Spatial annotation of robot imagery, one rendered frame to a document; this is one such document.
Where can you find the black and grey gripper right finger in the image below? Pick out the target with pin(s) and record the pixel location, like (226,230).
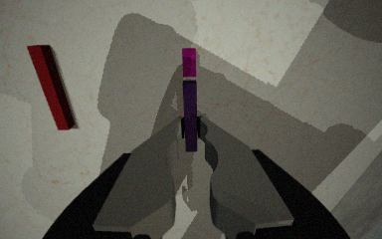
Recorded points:
(250,192)

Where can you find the magenta rod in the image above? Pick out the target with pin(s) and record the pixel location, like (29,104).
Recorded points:
(189,62)

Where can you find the purple rod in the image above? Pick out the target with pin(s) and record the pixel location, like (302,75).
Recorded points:
(190,114)

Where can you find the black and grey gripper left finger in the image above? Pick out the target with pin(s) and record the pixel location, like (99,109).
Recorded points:
(135,195)

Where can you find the dark red rod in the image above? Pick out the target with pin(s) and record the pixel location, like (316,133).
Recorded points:
(50,81)

